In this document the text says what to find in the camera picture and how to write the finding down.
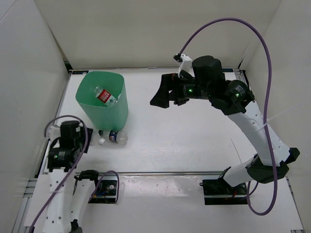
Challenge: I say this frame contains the green plastic bin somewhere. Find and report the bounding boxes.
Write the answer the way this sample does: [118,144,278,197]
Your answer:
[75,71,128,131]

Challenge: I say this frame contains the blue white label clear bottle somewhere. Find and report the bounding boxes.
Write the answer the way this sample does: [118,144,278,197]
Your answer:
[89,135,105,146]

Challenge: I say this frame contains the red label plastic bottle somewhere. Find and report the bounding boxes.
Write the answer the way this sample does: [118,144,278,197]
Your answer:
[93,86,117,107]

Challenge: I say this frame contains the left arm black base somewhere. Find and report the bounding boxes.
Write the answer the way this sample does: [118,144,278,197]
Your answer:
[88,170,120,204]

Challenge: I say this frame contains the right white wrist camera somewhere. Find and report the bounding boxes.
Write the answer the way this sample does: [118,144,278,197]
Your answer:
[173,53,192,78]

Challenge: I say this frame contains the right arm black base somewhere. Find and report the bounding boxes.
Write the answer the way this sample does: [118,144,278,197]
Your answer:
[199,179,247,205]

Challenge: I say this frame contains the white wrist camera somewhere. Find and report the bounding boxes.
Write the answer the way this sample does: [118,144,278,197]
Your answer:
[173,53,192,78]
[46,125,61,141]

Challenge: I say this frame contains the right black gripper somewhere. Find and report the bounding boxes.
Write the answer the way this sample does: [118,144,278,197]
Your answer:
[150,72,213,109]

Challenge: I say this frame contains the white cable tie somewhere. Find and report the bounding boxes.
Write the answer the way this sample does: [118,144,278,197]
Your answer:
[262,103,301,129]

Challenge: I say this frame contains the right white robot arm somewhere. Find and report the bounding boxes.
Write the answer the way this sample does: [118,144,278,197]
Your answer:
[150,55,300,194]

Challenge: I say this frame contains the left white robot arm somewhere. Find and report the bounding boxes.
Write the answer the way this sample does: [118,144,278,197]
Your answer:
[29,117,102,233]

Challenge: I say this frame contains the Pepsi label plastic bottle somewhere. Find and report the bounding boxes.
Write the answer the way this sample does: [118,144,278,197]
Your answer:
[98,130,128,146]

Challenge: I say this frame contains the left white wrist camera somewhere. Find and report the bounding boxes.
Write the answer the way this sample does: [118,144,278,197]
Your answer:
[46,125,61,141]

